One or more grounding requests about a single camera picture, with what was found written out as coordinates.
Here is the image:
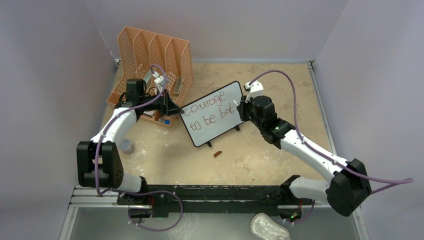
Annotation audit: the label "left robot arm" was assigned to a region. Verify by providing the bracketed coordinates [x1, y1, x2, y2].
[76, 78, 184, 205]

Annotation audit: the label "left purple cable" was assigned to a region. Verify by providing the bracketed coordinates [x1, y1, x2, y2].
[94, 63, 184, 233]

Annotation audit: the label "grey eraser block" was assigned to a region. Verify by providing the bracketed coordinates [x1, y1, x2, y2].
[143, 70, 152, 82]

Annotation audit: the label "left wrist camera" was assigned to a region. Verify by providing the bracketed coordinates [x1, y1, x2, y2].
[152, 71, 166, 91]

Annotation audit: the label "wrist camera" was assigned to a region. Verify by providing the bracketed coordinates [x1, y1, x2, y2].
[243, 80, 264, 103]
[152, 71, 166, 91]

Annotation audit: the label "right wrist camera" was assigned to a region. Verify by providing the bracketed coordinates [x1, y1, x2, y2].
[243, 80, 264, 103]

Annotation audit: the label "purple cable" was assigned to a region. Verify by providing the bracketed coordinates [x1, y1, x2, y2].
[248, 69, 415, 195]
[94, 63, 184, 233]

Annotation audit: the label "grey rounded case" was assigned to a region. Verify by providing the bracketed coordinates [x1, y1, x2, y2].
[173, 75, 182, 96]

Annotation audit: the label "black framed whiteboard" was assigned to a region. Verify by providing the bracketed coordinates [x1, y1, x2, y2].
[180, 81, 243, 148]

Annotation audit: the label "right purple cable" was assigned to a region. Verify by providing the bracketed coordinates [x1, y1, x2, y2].
[248, 69, 415, 195]

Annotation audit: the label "metal whiteboard stand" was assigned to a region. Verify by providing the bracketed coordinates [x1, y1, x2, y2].
[206, 125, 240, 148]

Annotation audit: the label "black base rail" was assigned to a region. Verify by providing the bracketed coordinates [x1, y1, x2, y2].
[117, 184, 312, 218]

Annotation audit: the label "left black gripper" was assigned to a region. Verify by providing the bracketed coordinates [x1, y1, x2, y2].
[139, 89, 183, 117]

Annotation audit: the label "brown marker cap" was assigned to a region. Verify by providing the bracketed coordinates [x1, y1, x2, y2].
[213, 150, 222, 158]

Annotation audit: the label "peach plastic file organizer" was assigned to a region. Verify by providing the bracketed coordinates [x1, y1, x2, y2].
[106, 26, 194, 108]

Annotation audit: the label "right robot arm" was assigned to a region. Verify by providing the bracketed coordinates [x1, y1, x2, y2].
[235, 95, 372, 217]

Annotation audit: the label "silver foil pouch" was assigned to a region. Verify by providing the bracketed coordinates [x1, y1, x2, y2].
[250, 213, 291, 240]

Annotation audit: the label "clear plastic jar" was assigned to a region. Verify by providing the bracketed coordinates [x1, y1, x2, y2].
[119, 138, 134, 155]

